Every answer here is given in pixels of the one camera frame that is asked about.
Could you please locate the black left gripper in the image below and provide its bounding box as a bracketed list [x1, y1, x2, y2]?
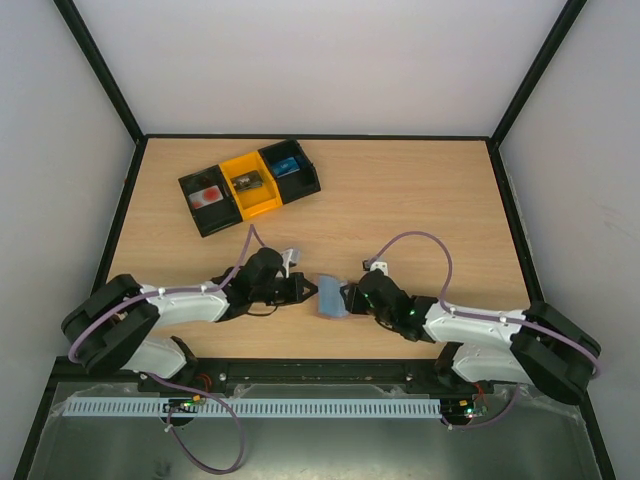
[252, 273, 318, 307]

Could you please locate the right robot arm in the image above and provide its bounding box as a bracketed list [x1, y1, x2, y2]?
[340, 270, 601, 405]

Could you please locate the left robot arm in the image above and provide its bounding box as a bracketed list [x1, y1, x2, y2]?
[61, 247, 318, 380]

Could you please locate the dark brown card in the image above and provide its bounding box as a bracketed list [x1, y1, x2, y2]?
[231, 170, 263, 193]

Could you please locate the blue card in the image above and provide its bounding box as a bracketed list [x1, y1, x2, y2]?
[271, 156, 300, 178]

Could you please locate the red white card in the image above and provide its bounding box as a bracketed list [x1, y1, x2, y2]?
[188, 185, 224, 210]

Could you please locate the yellow bin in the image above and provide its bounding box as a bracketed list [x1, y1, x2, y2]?
[219, 151, 283, 222]

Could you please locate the black bin right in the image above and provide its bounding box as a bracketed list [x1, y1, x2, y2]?
[258, 139, 321, 204]

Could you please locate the black bin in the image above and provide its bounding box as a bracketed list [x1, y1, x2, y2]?
[258, 139, 321, 204]
[178, 165, 242, 237]

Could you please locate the black bin left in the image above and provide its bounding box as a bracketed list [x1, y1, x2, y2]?
[178, 165, 242, 237]

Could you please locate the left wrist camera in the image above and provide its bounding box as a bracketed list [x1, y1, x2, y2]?
[281, 248, 300, 271]

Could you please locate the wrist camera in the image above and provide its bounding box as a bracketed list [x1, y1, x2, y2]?
[362, 258, 389, 276]
[281, 248, 300, 271]

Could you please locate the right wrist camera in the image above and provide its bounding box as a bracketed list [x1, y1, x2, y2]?
[362, 258, 389, 276]

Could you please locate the slotted cable duct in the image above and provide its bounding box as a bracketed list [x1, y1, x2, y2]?
[61, 397, 441, 419]

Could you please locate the black aluminium frame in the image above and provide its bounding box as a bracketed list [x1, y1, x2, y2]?
[0, 0, 640, 480]

